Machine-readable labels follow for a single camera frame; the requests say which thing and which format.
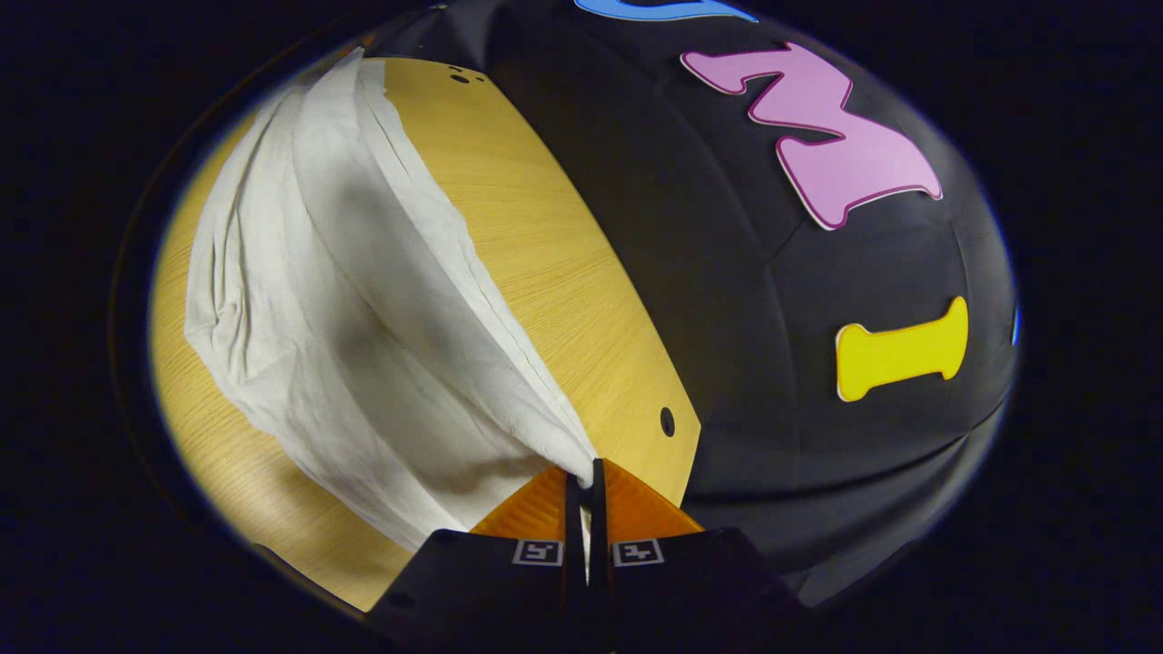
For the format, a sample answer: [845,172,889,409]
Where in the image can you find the white jeans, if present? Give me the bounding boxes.
[184,47,601,582]

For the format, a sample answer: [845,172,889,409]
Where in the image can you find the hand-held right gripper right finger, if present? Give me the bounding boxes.
[590,458,811,654]

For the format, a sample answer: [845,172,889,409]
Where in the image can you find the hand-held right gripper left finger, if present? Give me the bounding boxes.
[368,465,584,654]

